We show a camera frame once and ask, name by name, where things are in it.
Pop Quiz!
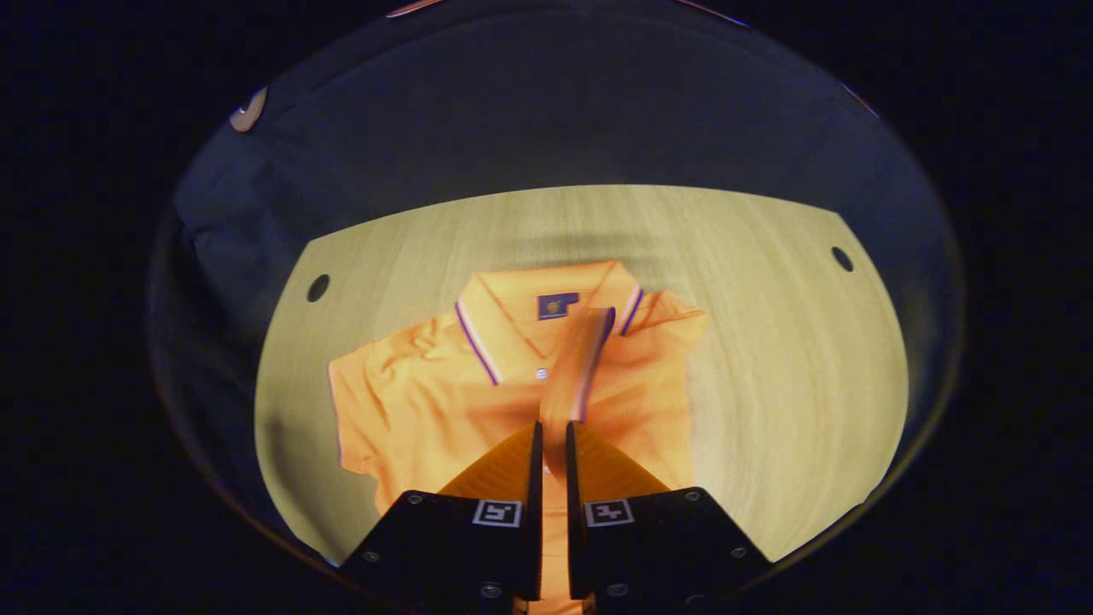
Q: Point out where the orange T-shirt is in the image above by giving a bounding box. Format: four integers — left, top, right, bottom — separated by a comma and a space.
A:
327, 261, 710, 615

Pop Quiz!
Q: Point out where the black backdrop cloth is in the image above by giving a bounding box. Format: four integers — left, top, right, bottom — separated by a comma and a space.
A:
149, 0, 966, 569

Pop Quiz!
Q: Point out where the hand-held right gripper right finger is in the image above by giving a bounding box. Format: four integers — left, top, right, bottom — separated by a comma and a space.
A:
565, 421, 774, 612

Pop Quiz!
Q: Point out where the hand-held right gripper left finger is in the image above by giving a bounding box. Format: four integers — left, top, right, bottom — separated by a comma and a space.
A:
340, 421, 545, 603

